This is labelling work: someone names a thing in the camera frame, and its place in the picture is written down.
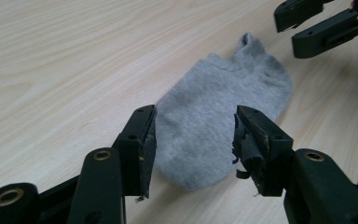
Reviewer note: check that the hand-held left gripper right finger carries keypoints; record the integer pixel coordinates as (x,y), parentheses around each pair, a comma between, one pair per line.
(310,186)

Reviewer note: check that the grey ankle sock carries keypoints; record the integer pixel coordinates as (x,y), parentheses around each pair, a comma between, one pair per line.
(205,124)

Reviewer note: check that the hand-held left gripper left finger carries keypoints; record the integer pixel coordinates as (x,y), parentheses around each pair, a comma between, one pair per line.
(105,183)

